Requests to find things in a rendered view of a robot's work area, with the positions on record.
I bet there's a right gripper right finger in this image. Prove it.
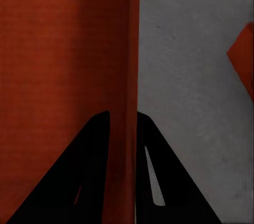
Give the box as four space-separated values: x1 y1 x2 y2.
135 111 222 224

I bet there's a storage box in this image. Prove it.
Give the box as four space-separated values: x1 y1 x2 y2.
0 0 140 224
226 23 254 101

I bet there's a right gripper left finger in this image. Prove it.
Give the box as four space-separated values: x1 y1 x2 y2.
6 111 110 224

